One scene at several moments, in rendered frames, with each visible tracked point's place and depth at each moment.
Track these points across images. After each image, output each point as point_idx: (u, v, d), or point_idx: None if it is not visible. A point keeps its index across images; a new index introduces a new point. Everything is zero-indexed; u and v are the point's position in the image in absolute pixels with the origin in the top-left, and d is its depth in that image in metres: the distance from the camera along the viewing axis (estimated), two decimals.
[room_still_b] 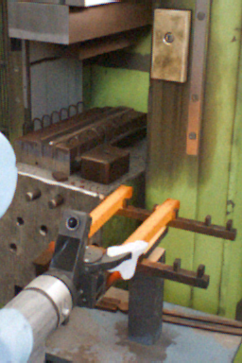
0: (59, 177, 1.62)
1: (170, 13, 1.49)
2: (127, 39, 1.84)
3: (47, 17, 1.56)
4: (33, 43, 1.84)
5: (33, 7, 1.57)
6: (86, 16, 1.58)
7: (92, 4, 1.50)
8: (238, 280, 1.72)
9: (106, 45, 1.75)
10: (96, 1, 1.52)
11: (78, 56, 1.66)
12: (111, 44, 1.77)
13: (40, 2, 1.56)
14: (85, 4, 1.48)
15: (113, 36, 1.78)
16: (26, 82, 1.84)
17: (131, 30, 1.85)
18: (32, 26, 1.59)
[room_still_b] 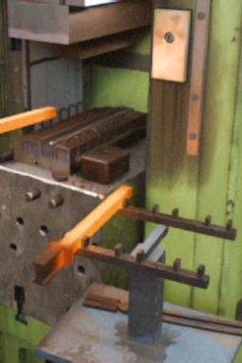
0: (59, 177, 1.62)
1: (170, 13, 1.49)
2: (127, 39, 1.84)
3: (47, 17, 1.56)
4: (33, 43, 1.84)
5: (33, 7, 1.57)
6: (86, 16, 1.58)
7: (92, 4, 1.50)
8: (238, 280, 1.72)
9: (106, 45, 1.75)
10: (96, 1, 1.52)
11: (78, 56, 1.66)
12: (111, 44, 1.77)
13: (40, 2, 1.56)
14: (85, 4, 1.48)
15: (113, 36, 1.78)
16: (26, 82, 1.84)
17: (131, 30, 1.85)
18: (32, 26, 1.59)
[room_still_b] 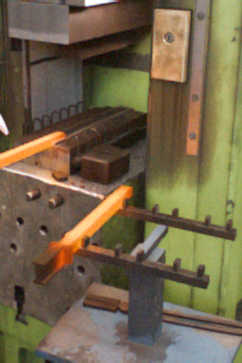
0: (59, 177, 1.62)
1: (170, 13, 1.49)
2: (127, 39, 1.84)
3: (47, 17, 1.56)
4: (33, 43, 1.84)
5: (33, 7, 1.57)
6: (86, 16, 1.58)
7: (92, 4, 1.50)
8: (238, 280, 1.72)
9: (106, 45, 1.75)
10: (96, 1, 1.52)
11: (78, 56, 1.66)
12: (111, 44, 1.77)
13: (40, 2, 1.56)
14: (85, 4, 1.48)
15: (113, 36, 1.78)
16: (26, 82, 1.84)
17: (131, 30, 1.85)
18: (32, 26, 1.59)
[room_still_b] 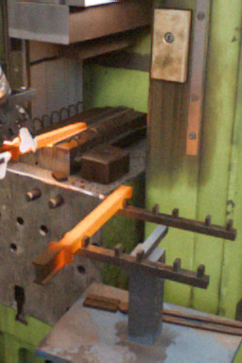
0: (59, 177, 1.62)
1: (170, 13, 1.49)
2: (127, 39, 1.84)
3: (47, 17, 1.56)
4: (33, 43, 1.84)
5: (33, 7, 1.57)
6: (86, 16, 1.58)
7: (92, 4, 1.50)
8: (238, 280, 1.72)
9: (106, 45, 1.75)
10: (96, 1, 1.52)
11: (78, 56, 1.66)
12: (111, 44, 1.77)
13: (40, 2, 1.56)
14: (85, 4, 1.48)
15: (113, 36, 1.78)
16: (26, 82, 1.84)
17: (131, 30, 1.85)
18: (32, 26, 1.59)
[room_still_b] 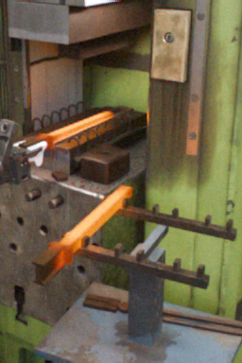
0: (59, 177, 1.62)
1: (170, 13, 1.49)
2: (127, 39, 1.84)
3: (47, 17, 1.56)
4: (33, 43, 1.84)
5: (33, 7, 1.57)
6: (86, 16, 1.58)
7: (92, 4, 1.50)
8: (238, 280, 1.72)
9: (106, 45, 1.75)
10: (96, 1, 1.52)
11: (78, 56, 1.66)
12: (111, 44, 1.77)
13: (40, 2, 1.56)
14: (85, 4, 1.48)
15: (113, 36, 1.78)
16: (26, 82, 1.84)
17: (131, 30, 1.85)
18: (32, 26, 1.59)
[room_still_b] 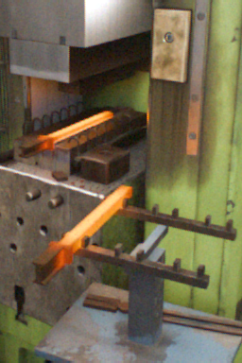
0: (59, 177, 1.62)
1: (170, 13, 1.49)
2: (126, 71, 1.87)
3: (48, 56, 1.59)
4: None
5: (34, 45, 1.61)
6: (86, 55, 1.61)
7: (92, 44, 1.54)
8: (238, 280, 1.72)
9: (105, 79, 1.79)
10: (96, 42, 1.55)
11: (78, 91, 1.69)
12: (110, 77, 1.80)
13: (41, 42, 1.59)
14: (85, 45, 1.51)
15: (112, 70, 1.81)
16: (26, 82, 1.84)
17: (130, 62, 1.88)
18: (33, 64, 1.63)
